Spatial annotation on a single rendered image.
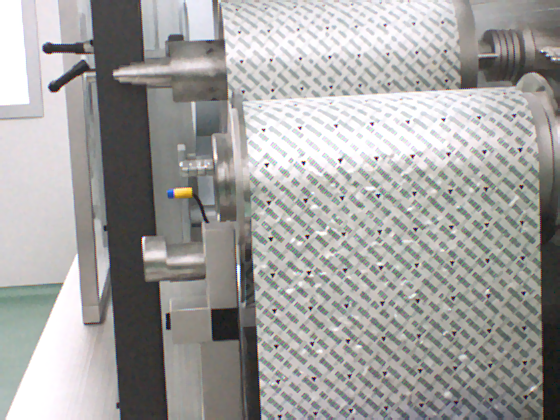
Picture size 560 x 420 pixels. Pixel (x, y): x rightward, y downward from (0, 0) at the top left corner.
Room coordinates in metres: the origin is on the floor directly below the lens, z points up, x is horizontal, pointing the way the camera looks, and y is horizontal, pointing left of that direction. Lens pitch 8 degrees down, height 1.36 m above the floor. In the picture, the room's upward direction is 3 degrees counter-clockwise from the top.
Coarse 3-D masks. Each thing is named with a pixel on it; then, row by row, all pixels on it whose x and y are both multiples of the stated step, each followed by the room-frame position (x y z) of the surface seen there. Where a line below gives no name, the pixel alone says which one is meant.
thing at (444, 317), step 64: (256, 256) 0.88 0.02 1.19; (320, 256) 0.89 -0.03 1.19; (384, 256) 0.89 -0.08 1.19; (448, 256) 0.90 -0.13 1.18; (512, 256) 0.90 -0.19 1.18; (320, 320) 0.89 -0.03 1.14; (384, 320) 0.89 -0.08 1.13; (448, 320) 0.90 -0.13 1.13; (512, 320) 0.90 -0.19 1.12; (320, 384) 0.89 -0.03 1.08; (384, 384) 0.89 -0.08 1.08; (448, 384) 0.90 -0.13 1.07; (512, 384) 0.90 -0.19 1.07
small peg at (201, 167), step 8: (184, 160) 0.92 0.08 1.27; (192, 160) 0.92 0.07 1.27; (200, 160) 0.92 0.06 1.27; (208, 160) 0.92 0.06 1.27; (184, 168) 0.91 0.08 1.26; (192, 168) 0.92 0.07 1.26; (200, 168) 0.92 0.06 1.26; (208, 168) 0.92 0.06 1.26; (184, 176) 0.92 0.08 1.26; (192, 176) 0.92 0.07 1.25
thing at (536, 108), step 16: (528, 96) 0.95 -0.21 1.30; (544, 112) 0.93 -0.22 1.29; (544, 128) 0.92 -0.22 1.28; (544, 144) 0.91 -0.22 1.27; (240, 160) 0.89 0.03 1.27; (544, 160) 0.91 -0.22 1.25; (240, 176) 0.89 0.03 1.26; (544, 176) 0.91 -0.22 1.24; (240, 192) 0.89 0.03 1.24; (544, 192) 0.91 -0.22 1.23; (240, 208) 0.89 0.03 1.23; (544, 208) 0.92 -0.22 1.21; (240, 224) 0.90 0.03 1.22; (240, 240) 0.91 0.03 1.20
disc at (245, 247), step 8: (232, 96) 0.96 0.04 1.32; (240, 96) 0.92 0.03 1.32; (232, 104) 0.97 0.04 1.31; (240, 104) 0.90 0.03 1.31; (240, 112) 0.90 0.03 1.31; (240, 120) 0.89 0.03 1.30; (240, 128) 0.89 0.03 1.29; (240, 136) 0.88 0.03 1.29; (240, 144) 0.88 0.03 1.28; (248, 160) 0.87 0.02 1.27; (248, 168) 0.87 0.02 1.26; (248, 176) 0.87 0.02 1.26; (248, 184) 0.87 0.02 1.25; (248, 192) 0.87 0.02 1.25; (248, 200) 0.87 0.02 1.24; (248, 208) 0.87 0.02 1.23; (248, 216) 0.87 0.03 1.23; (248, 224) 0.88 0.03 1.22; (248, 232) 0.88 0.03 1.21; (248, 240) 0.88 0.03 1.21; (240, 248) 0.96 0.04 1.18; (248, 248) 0.89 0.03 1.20; (248, 256) 0.90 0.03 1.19
